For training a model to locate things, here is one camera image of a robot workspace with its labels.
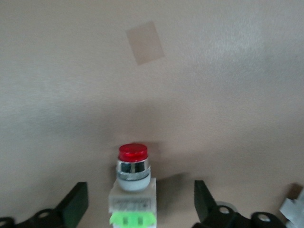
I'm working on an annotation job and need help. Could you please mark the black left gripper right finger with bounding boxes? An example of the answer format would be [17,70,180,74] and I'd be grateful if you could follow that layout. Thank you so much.
[194,180,285,228]

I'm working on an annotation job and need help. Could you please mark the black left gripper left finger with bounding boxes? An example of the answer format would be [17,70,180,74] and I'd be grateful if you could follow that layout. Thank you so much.
[0,181,89,228]

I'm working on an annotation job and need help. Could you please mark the red push button switch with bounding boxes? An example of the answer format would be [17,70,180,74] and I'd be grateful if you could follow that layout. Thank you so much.
[108,143,158,228]

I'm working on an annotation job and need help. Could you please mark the brown tape patch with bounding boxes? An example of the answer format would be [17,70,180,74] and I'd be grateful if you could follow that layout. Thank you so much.
[125,20,166,67]

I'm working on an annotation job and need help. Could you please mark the green push button switch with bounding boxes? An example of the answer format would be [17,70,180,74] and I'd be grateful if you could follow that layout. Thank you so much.
[278,189,304,225]

